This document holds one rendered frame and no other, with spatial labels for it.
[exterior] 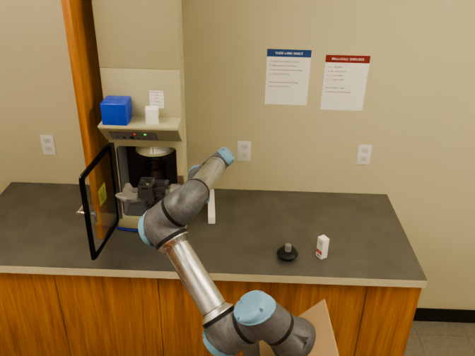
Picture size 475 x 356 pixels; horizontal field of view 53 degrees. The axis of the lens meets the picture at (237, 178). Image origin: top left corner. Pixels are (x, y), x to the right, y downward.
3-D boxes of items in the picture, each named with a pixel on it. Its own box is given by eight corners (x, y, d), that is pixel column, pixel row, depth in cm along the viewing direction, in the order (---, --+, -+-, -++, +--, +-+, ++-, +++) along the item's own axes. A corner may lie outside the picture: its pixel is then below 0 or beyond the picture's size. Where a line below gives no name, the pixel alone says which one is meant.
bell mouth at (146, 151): (140, 139, 225) (138, 128, 223) (177, 140, 225) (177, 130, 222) (131, 156, 210) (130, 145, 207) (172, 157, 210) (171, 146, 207)
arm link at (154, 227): (251, 349, 142) (157, 196, 152) (215, 369, 148) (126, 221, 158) (266, 334, 153) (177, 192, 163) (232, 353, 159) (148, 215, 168)
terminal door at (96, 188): (119, 221, 223) (109, 143, 204) (93, 262, 197) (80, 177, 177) (117, 221, 223) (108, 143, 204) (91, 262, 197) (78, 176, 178)
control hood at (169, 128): (107, 137, 204) (104, 114, 200) (183, 139, 204) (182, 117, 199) (100, 148, 194) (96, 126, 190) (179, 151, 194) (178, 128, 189)
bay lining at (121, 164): (135, 188, 245) (128, 123, 228) (185, 189, 245) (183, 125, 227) (123, 214, 224) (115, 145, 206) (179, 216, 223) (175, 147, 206)
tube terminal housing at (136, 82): (130, 200, 249) (114, 51, 212) (192, 202, 249) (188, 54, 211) (118, 227, 227) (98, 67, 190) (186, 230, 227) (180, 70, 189)
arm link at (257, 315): (292, 333, 141) (261, 309, 136) (258, 352, 146) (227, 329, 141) (290, 302, 151) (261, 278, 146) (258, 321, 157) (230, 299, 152)
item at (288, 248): (276, 250, 215) (277, 238, 212) (297, 251, 215) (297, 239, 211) (277, 263, 207) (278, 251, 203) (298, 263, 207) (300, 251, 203)
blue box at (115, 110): (109, 116, 199) (106, 95, 195) (133, 116, 199) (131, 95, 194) (102, 125, 190) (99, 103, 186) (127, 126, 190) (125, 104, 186)
